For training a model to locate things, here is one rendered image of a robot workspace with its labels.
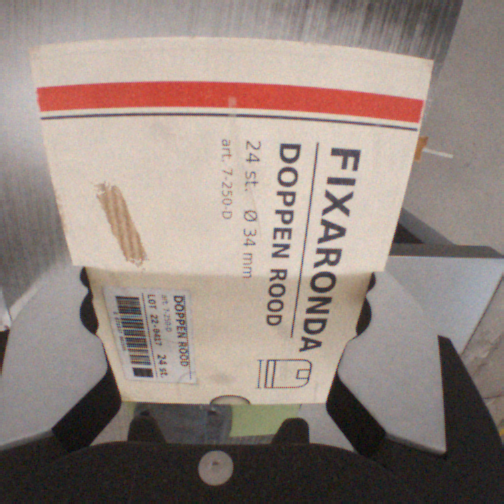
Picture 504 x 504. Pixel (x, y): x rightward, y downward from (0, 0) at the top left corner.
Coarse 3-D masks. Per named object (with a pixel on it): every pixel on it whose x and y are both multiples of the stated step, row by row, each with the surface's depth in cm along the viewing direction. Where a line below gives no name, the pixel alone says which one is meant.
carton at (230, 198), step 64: (64, 64) 7; (128, 64) 7; (192, 64) 8; (256, 64) 8; (320, 64) 8; (384, 64) 8; (64, 128) 8; (128, 128) 8; (192, 128) 8; (256, 128) 8; (320, 128) 9; (384, 128) 9; (64, 192) 9; (128, 192) 9; (192, 192) 9; (256, 192) 9; (320, 192) 9; (384, 192) 10; (128, 256) 10; (192, 256) 10; (256, 256) 11; (320, 256) 11; (384, 256) 11; (128, 320) 12; (192, 320) 12; (256, 320) 12; (320, 320) 12; (128, 384) 14; (192, 384) 14; (256, 384) 14; (320, 384) 14
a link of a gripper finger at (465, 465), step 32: (448, 352) 7; (448, 384) 6; (448, 416) 6; (480, 416) 6; (384, 448) 5; (448, 448) 5; (480, 448) 5; (416, 480) 5; (448, 480) 4; (480, 480) 4
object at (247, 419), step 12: (132, 408) 41; (240, 408) 43; (252, 408) 43; (264, 408) 43; (276, 408) 43; (288, 408) 44; (240, 420) 45; (252, 420) 45; (264, 420) 45; (276, 420) 46; (240, 432) 47; (252, 432) 47; (264, 432) 48
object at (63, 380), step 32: (64, 288) 9; (32, 320) 8; (64, 320) 8; (96, 320) 10; (32, 352) 7; (64, 352) 7; (96, 352) 7; (0, 384) 6; (32, 384) 6; (64, 384) 6; (96, 384) 6; (0, 416) 5; (32, 416) 5; (64, 416) 5; (96, 416) 6; (0, 448) 5; (64, 448) 5
